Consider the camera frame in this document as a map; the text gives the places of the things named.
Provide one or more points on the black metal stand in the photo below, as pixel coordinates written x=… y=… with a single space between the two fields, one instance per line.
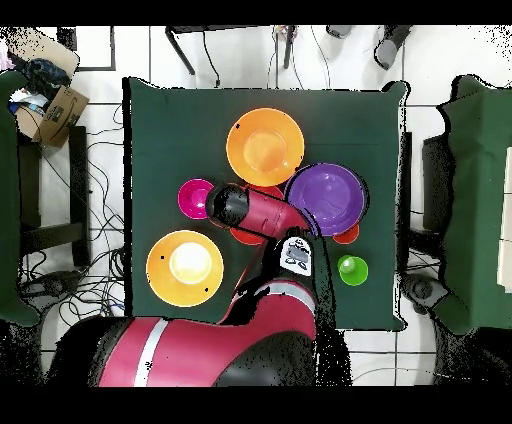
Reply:
x=180 y=50

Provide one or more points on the dark green tablecloth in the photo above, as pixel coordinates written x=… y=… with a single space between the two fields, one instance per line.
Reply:
x=180 y=132

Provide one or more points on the green cloth side table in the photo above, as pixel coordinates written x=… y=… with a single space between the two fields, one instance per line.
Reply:
x=476 y=200
x=8 y=200

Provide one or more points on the red-orange bowl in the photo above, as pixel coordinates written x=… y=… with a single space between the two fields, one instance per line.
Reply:
x=248 y=238

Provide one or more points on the black stool frame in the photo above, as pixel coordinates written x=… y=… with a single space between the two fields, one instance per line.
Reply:
x=78 y=192

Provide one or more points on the pink bowl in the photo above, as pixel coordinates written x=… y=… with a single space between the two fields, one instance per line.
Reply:
x=192 y=198

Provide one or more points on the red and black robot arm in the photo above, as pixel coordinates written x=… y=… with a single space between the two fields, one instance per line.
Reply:
x=240 y=344

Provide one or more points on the black pedestal leg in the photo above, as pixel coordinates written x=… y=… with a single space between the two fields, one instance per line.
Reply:
x=50 y=288
x=424 y=292

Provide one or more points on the beige cardboard sheet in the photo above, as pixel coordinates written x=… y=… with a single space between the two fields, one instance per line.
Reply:
x=44 y=46

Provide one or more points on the large orange bowl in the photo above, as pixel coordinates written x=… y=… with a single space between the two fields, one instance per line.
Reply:
x=264 y=147
x=160 y=272

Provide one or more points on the purple bowl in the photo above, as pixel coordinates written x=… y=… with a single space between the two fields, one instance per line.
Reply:
x=328 y=198

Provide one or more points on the green cup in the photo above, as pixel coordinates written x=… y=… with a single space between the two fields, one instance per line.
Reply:
x=354 y=272

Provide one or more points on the orange cup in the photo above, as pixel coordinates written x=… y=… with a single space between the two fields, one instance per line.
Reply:
x=347 y=238

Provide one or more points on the black rectangular frame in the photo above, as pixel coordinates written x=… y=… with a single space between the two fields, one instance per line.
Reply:
x=112 y=48

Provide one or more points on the brown cardboard box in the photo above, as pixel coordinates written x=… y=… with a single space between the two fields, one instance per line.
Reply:
x=60 y=120

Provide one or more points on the person's foot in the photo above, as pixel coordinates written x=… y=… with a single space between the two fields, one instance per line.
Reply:
x=390 y=48
x=339 y=31

